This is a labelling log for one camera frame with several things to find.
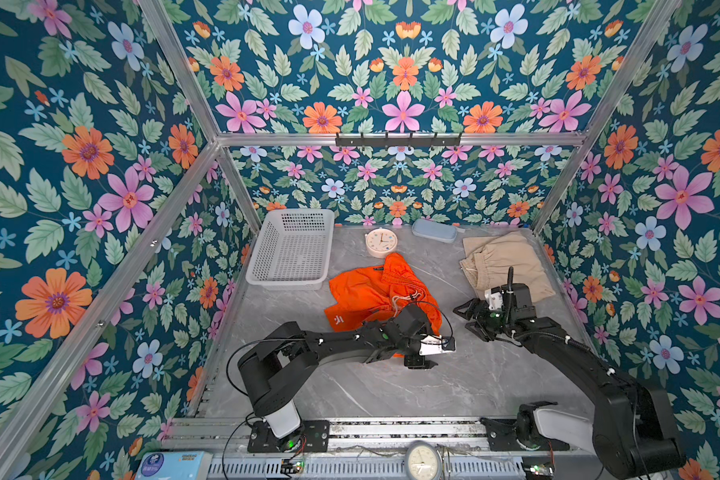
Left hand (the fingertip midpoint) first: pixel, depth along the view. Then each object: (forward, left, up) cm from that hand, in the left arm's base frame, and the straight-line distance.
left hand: (441, 344), depth 80 cm
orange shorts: (+24, +12, -7) cm, 27 cm away
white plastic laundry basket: (+43, +48, -8) cm, 65 cm away
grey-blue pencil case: (+48, -8, -6) cm, 49 cm away
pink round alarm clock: (+44, +14, -6) cm, 46 cm away
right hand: (+8, -7, +1) cm, 11 cm away
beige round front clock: (-26, +9, -4) cm, 27 cm away
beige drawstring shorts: (+31, -23, -5) cm, 39 cm away
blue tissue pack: (-23, +65, -4) cm, 69 cm away
